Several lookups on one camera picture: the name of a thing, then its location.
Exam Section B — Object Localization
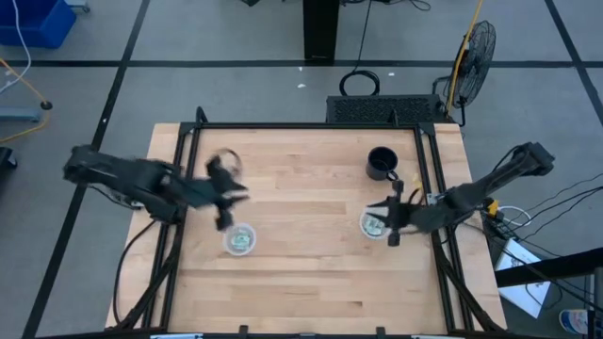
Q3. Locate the white green sauce packet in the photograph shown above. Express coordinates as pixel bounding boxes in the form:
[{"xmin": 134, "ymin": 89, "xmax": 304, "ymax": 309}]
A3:
[{"xmin": 230, "ymin": 230, "xmax": 252, "ymax": 250}]

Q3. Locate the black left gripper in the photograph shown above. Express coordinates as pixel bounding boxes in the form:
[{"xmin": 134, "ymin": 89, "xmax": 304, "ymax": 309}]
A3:
[{"xmin": 186, "ymin": 153, "xmax": 251, "ymax": 233}]

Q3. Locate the black left wrist camera cable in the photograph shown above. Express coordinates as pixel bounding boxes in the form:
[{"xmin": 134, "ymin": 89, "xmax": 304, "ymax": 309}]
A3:
[{"xmin": 215, "ymin": 147, "xmax": 245, "ymax": 181}]

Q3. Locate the clear plastic bowl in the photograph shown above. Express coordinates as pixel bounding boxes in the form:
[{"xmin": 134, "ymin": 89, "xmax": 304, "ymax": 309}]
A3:
[
  {"xmin": 221, "ymin": 222, "xmax": 258, "ymax": 257},
  {"xmin": 358, "ymin": 208, "xmax": 393, "ymax": 242}
]

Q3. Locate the black table frame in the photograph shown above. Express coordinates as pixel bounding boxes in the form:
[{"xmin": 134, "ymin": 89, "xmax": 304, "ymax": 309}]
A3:
[{"xmin": 115, "ymin": 105, "xmax": 509, "ymax": 338}]

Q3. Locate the black computer case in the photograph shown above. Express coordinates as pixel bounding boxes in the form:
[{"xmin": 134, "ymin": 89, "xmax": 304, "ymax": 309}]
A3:
[{"xmin": 325, "ymin": 93, "xmax": 449, "ymax": 125}]

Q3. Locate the black metal beam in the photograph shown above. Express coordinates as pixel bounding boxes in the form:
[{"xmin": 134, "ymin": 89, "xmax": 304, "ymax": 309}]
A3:
[{"xmin": 494, "ymin": 247, "xmax": 603, "ymax": 289}]

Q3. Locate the coiled black floor cable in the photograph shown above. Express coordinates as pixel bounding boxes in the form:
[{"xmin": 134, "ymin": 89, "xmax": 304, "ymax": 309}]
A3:
[{"xmin": 338, "ymin": 0, "xmax": 382, "ymax": 98}]

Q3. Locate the yellow floor cable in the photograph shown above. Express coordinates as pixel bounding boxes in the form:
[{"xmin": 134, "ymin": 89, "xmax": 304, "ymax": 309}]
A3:
[{"xmin": 0, "ymin": 56, "xmax": 54, "ymax": 145}]

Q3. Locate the white blue shoe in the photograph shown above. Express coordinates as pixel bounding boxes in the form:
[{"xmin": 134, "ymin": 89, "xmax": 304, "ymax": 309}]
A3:
[{"xmin": 558, "ymin": 308, "xmax": 591, "ymax": 337}]

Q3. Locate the white paper sheet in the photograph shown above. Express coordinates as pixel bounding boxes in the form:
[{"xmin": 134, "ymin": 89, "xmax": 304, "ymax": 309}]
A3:
[{"xmin": 494, "ymin": 237, "xmax": 553, "ymax": 319}]

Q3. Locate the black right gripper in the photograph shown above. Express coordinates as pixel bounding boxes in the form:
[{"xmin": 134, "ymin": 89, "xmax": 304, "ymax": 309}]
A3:
[{"xmin": 367, "ymin": 180, "xmax": 428, "ymax": 248}]

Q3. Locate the black floor fan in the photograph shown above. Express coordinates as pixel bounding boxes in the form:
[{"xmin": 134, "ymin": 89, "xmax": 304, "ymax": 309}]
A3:
[{"xmin": 432, "ymin": 20, "xmax": 497, "ymax": 127}]

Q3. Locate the black mug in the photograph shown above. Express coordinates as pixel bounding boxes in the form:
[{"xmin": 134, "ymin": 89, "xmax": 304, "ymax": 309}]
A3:
[{"xmin": 366, "ymin": 146, "xmax": 402, "ymax": 183}]

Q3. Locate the blue plastic bin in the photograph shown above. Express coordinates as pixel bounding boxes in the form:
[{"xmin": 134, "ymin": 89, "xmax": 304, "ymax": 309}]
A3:
[{"xmin": 0, "ymin": 0, "xmax": 78, "ymax": 50}]

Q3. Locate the white floor cable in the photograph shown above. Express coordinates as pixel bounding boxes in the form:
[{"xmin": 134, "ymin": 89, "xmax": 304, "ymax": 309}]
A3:
[{"xmin": 0, "ymin": 0, "xmax": 33, "ymax": 95}]

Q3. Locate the grey floor bar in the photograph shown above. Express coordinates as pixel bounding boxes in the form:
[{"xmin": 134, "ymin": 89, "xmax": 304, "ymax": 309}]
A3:
[{"xmin": 0, "ymin": 106, "xmax": 41, "ymax": 124}]

